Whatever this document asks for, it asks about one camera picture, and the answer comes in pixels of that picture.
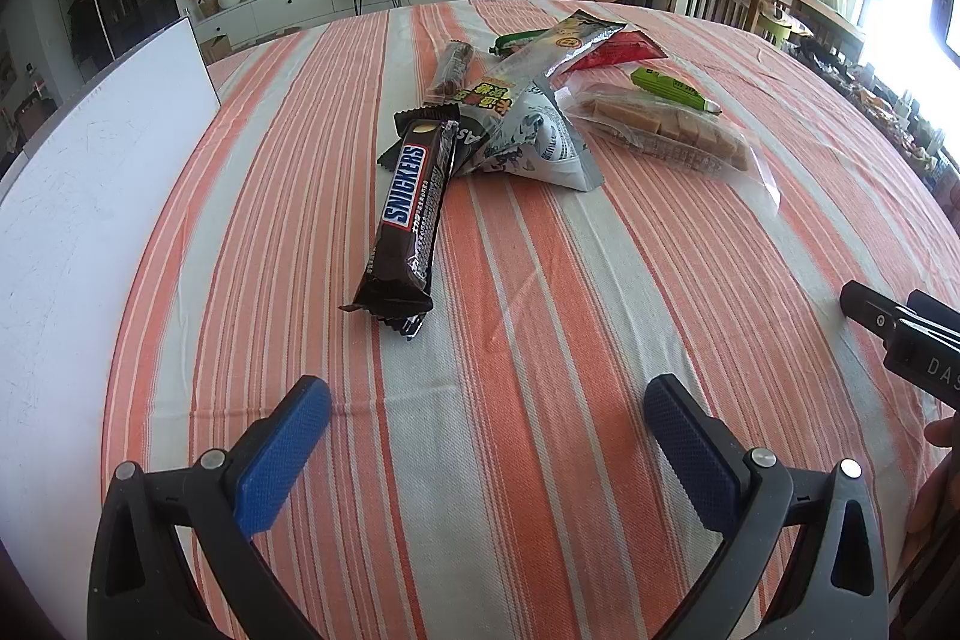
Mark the white board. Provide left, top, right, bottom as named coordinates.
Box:
left=0, top=15, right=222, bottom=566

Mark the orange striped tablecloth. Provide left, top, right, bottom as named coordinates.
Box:
left=101, top=0, right=960, bottom=640

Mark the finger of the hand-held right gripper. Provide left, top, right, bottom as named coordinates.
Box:
left=906, top=288, right=960, bottom=341
left=839, top=279, right=912, bottom=335

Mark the red snack packet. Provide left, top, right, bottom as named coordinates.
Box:
left=561, top=29, right=668, bottom=79

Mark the green stool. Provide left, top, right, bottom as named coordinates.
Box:
left=757, top=14, right=794, bottom=49

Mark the person's right hand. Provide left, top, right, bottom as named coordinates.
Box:
left=903, top=415, right=960, bottom=560

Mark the white grey triangular snack bag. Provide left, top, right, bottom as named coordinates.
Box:
left=457, top=77, right=605, bottom=192

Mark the brown chocolate bar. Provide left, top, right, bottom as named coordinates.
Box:
left=339, top=119, right=460, bottom=319

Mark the dark cookie roll clear pack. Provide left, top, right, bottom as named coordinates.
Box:
left=424, top=40, right=475, bottom=106

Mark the clear packet with orange label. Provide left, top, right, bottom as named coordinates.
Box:
left=439, top=8, right=629, bottom=120

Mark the black chocolate bar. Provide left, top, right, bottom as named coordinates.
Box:
left=377, top=121, right=463, bottom=342

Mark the green sausage stick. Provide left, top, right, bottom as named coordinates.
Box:
left=491, top=29, right=557, bottom=55

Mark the black snack packet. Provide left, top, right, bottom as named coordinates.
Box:
left=377, top=101, right=518, bottom=169

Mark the pile of small household clutter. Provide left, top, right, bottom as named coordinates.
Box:
left=851, top=59, right=960, bottom=195

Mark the wooden dining table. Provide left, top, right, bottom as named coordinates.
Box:
left=757, top=0, right=865, bottom=58

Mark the green snack packet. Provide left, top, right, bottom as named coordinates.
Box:
left=630, top=66, right=722, bottom=117

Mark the clear bag of tan biscuits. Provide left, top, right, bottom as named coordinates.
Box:
left=559, top=81, right=782, bottom=214

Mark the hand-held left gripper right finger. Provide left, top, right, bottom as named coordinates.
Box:
left=643, top=374, right=890, bottom=640

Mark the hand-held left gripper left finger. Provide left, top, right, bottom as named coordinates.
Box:
left=88, top=374, right=332, bottom=640

